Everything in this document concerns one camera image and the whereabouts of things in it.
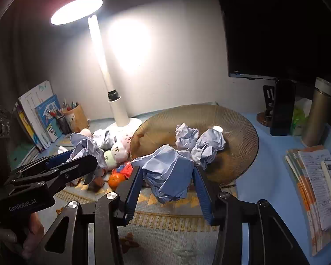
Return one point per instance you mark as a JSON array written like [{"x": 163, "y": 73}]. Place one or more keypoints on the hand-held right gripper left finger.
[{"x": 132, "y": 190}]

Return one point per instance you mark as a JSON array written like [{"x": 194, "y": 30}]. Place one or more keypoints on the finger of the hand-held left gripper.
[
  {"x": 58, "y": 160},
  {"x": 77, "y": 167}
]

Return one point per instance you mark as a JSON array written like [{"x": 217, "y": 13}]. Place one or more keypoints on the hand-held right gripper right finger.
[{"x": 202, "y": 196}]

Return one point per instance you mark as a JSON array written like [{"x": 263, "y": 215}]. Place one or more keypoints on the green plush toy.
[{"x": 110, "y": 158}]

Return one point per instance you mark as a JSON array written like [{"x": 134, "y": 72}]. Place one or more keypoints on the pink plush toy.
[{"x": 84, "y": 133}]

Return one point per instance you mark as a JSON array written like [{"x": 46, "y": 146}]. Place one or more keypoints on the large paper ball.
[{"x": 168, "y": 171}]

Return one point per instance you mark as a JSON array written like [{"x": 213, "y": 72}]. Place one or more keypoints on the white plush toy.
[{"x": 120, "y": 146}]

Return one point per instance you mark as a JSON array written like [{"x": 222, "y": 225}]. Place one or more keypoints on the brown ribbed glass bowl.
[{"x": 237, "y": 132}]

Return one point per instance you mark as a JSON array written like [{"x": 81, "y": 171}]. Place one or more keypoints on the person's left hand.
[{"x": 36, "y": 226}]

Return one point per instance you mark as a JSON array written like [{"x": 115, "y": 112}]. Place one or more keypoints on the tangerine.
[{"x": 116, "y": 181}]

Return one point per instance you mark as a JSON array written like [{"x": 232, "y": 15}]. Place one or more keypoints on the red snack packet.
[{"x": 124, "y": 169}]

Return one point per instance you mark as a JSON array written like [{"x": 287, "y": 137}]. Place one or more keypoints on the small brown object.
[{"x": 96, "y": 183}]

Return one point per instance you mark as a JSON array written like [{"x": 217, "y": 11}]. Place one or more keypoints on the black mesh pen holder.
[{"x": 63, "y": 125}]

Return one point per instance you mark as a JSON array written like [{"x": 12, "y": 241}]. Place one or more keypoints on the plaid fabric bow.
[{"x": 104, "y": 138}]

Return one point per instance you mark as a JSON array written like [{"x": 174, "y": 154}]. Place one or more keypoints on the row of upright books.
[{"x": 27, "y": 132}]

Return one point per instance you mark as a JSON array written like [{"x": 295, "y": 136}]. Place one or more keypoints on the wooden pen holder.
[{"x": 75, "y": 120}]

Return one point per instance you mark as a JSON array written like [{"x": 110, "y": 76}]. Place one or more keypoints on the blue book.
[{"x": 48, "y": 116}]

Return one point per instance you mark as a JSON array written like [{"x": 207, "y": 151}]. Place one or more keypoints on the patterned woven mat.
[{"x": 168, "y": 240}]

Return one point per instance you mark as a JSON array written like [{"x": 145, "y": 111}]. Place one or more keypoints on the bunch of pens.
[{"x": 71, "y": 105}]

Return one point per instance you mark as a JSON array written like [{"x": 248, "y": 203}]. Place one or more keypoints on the white paper booklet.
[{"x": 35, "y": 99}]

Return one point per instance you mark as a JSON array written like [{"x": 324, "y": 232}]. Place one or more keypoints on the white desk lamp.
[{"x": 110, "y": 77}]

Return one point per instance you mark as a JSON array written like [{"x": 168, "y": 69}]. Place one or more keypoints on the stack of notebooks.
[{"x": 306, "y": 182}]

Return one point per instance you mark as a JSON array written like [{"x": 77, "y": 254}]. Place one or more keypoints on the brown phone stand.
[{"x": 266, "y": 110}]

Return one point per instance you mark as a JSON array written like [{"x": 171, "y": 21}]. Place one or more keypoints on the dark curtain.
[{"x": 11, "y": 60}]

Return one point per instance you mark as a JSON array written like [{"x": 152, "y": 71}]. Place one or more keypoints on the black phone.
[{"x": 282, "y": 107}]

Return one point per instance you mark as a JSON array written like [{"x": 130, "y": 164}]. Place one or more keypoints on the green packet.
[{"x": 299, "y": 116}]

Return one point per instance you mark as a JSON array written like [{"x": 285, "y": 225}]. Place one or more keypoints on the metal thermos bottle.
[{"x": 317, "y": 116}]

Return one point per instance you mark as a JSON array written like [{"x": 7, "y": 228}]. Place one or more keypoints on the black monitor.
[{"x": 264, "y": 33}]

